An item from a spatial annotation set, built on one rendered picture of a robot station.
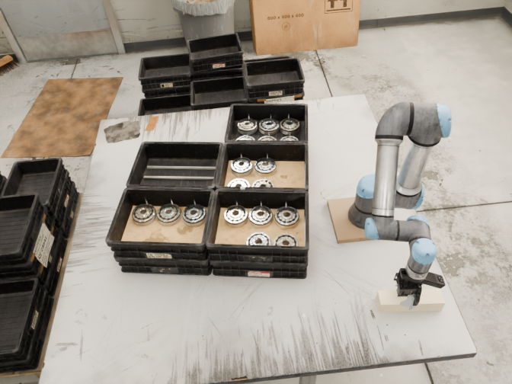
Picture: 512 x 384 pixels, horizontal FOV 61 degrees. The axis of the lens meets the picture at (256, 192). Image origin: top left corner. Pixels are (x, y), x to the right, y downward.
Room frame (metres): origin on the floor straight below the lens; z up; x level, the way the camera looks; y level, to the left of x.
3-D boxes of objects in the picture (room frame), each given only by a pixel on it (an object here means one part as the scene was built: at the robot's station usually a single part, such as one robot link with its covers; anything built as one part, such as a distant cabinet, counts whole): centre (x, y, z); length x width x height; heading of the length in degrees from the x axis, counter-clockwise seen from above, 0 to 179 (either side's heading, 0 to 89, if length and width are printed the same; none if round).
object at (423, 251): (0.79, -0.54, 1.04); 0.09 x 0.08 x 0.11; 169
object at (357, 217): (1.22, -0.49, 0.78); 0.15 x 0.15 x 0.10
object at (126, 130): (2.00, 0.74, 0.71); 0.22 x 0.19 x 0.01; 92
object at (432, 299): (0.79, -0.56, 0.73); 0.24 x 0.06 x 0.06; 87
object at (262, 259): (1.10, 0.00, 0.87); 0.40 x 0.30 x 0.11; 82
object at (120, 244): (1.15, 0.39, 0.92); 0.40 x 0.30 x 0.02; 82
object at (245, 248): (1.10, 0.00, 0.92); 0.40 x 0.30 x 0.02; 82
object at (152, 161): (1.45, 0.35, 0.87); 0.40 x 0.30 x 0.11; 82
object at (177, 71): (3.03, 0.62, 0.31); 0.40 x 0.30 x 0.34; 92
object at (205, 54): (3.05, 0.22, 0.37); 0.42 x 0.34 x 0.46; 92
